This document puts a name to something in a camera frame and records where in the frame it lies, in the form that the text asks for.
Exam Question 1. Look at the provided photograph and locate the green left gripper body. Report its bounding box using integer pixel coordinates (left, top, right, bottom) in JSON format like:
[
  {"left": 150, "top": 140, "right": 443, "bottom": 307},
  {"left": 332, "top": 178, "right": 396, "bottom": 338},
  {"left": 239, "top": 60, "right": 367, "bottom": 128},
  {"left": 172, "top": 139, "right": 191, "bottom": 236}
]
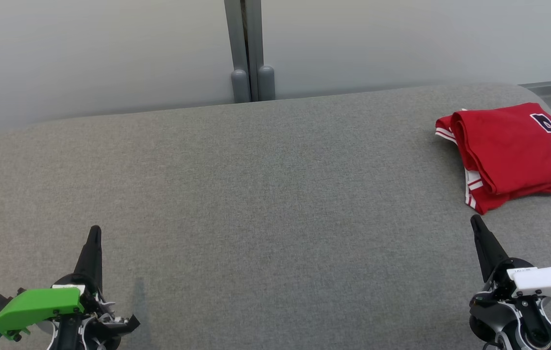
[{"left": 0, "top": 273, "right": 140, "bottom": 340}]

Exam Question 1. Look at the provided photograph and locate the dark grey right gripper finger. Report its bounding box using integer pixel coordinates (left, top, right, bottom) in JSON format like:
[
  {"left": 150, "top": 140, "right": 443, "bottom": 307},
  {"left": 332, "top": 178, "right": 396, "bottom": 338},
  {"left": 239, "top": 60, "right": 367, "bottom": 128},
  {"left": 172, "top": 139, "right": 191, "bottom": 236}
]
[{"left": 470, "top": 214, "right": 510, "bottom": 284}]

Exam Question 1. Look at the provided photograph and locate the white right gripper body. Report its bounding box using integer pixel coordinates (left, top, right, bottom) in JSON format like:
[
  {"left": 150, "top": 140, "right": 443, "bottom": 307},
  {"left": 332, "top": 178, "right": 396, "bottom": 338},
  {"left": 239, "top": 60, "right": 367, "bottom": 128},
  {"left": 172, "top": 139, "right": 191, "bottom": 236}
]
[{"left": 487, "top": 260, "right": 551, "bottom": 312}]

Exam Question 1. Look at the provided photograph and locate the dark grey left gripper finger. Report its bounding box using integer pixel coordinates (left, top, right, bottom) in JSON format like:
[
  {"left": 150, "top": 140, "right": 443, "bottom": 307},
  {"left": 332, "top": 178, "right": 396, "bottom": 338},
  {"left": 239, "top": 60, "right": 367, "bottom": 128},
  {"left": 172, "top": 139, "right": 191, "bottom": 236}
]
[{"left": 73, "top": 225, "right": 104, "bottom": 292}]

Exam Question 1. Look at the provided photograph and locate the grey double partition post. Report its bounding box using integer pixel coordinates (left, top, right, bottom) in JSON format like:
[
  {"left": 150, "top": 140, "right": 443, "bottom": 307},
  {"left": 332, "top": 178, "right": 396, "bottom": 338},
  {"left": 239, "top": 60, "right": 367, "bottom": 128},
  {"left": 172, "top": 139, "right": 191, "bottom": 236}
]
[{"left": 224, "top": 0, "right": 276, "bottom": 104}]

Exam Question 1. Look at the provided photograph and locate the red jersey with white trim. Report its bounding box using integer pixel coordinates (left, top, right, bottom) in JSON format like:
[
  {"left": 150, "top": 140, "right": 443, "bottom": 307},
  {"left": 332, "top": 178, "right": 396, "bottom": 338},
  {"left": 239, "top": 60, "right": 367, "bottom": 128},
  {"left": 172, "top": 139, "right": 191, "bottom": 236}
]
[{"left": 435, "top": 102, "right": 551, "bottom": 215}]

